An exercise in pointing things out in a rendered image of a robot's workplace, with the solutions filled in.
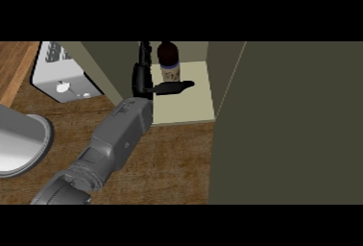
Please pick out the olive green cabinet door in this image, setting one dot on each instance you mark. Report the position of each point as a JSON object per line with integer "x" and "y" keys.
{"x": 292, "y": 128}

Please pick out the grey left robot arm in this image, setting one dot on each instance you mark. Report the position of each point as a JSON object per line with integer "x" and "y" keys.
{"x": 118, "y": 128}

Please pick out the dark wine bottle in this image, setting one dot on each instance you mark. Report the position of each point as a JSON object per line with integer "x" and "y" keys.
{"x": 168, "y": 61}

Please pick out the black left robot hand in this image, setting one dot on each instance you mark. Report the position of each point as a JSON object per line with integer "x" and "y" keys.
{"x": 140, "y": 77}

